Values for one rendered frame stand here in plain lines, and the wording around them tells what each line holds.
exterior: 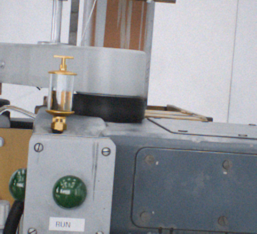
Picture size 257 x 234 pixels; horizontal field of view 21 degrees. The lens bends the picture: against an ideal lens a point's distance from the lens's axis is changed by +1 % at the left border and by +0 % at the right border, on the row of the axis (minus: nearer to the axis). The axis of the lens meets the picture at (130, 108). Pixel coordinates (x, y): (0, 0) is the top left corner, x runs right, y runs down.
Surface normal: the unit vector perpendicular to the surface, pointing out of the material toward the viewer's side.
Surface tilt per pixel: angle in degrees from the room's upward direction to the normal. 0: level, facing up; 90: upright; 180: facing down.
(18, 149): 90
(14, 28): 90
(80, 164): 90
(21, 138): 90
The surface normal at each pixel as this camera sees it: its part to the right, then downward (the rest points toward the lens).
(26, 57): -0.71, -0.02
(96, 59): -0.33, 0.03
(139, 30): 0.11, 0.06
